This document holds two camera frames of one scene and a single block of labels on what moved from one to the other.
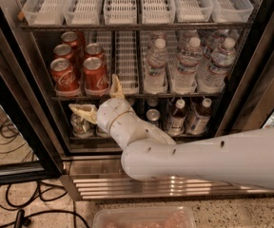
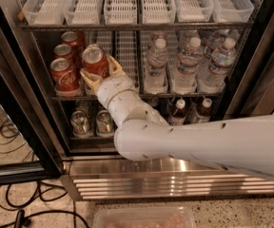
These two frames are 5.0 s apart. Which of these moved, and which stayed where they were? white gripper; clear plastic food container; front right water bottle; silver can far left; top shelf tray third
Moved: white gripper
Stayed: silver can far left; clear plastic food container; front right water bottle; top shelf tray third
